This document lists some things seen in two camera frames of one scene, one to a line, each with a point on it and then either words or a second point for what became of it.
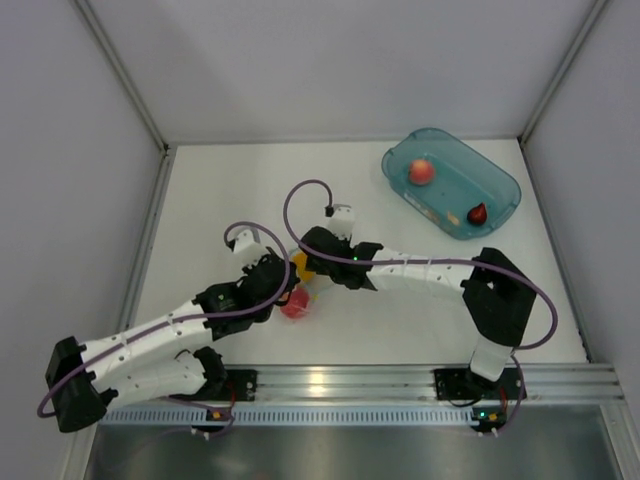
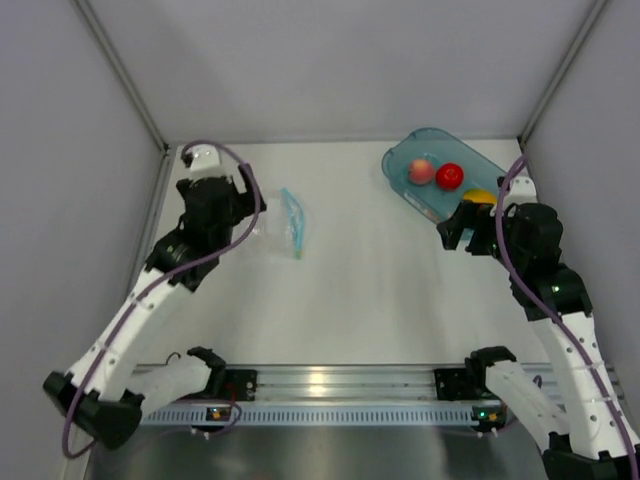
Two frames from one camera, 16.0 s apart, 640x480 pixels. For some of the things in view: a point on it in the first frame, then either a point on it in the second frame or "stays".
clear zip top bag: (306, 295) → (284, 224)
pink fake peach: (421, 172) stays
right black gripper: (313, 265) → (452, 228)
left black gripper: (269, 253) → (244, 202)
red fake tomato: (297, 305) → (449, 176)
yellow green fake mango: (300, 260) → (480, 196)
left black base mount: (244, 384) stays
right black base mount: (461, 384) stays
